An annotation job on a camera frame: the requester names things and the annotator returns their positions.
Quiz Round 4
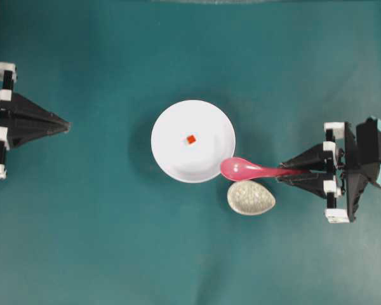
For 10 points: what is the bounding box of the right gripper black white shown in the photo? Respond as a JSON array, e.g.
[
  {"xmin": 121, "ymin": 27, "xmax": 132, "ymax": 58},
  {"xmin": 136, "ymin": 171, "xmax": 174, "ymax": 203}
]
[{"xmin": 277, "ymin": 122, "xmax": 356, "ymax": 224}]

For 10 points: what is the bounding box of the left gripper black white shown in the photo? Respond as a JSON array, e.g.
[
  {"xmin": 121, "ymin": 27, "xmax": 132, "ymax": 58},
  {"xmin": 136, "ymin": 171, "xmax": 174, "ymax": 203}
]
[{"xmin": 0, "ymin": 62, "xmax": 70, "ymax": 180}]

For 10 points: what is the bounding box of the pink plastic spoon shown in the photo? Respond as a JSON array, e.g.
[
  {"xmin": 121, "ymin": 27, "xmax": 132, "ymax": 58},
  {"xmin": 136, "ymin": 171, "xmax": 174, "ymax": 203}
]
[{"xmin": 220, "ymin": 157, "xmax": 310, "ymax": 182}]

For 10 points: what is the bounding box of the small red block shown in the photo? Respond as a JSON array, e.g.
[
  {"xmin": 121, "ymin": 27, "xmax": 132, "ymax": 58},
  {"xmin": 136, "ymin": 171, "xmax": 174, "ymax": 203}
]
[{"xmin": 187, "ymin": 135, "xmax": 196, "ymax": 144}]

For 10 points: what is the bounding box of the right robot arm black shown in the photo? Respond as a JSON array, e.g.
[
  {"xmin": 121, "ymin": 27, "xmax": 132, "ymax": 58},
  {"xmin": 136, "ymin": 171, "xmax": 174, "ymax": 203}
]
[{"xmin": 277, "ymin": 116, "xmax": 381, "ymax": 224}]

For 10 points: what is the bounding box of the speckled grey spoon rest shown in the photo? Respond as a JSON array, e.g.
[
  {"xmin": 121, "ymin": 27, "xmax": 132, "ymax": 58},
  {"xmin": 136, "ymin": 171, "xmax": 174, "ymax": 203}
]
[{"xmin": 227, "ymin": 180, "xmax": 276, "ymax": 216}]

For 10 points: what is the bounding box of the white round bowl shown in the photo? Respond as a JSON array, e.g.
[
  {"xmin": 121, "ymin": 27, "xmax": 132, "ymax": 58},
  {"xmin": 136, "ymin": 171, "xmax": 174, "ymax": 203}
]
[{"xmin": 150, "ymin": 100, "xmax": 236, "ymax": 183}]

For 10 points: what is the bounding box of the green table cloth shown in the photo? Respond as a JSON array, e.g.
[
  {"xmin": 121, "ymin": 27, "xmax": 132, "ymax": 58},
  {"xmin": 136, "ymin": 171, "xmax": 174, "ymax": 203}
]
[{"xmin": 0, "ymin": 1, "xmax": 381, "ymax": 304}]

